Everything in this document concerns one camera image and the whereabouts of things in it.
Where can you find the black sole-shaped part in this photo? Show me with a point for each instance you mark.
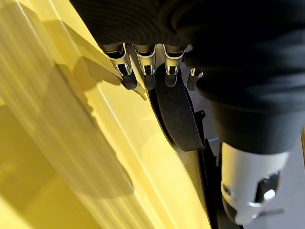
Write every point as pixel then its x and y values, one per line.
pixel 176 114

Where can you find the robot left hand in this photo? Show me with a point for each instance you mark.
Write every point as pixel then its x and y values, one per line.
pixel 238 47

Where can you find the yellow metal shelf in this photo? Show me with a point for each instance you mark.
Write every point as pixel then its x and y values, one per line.
pixel 71 133

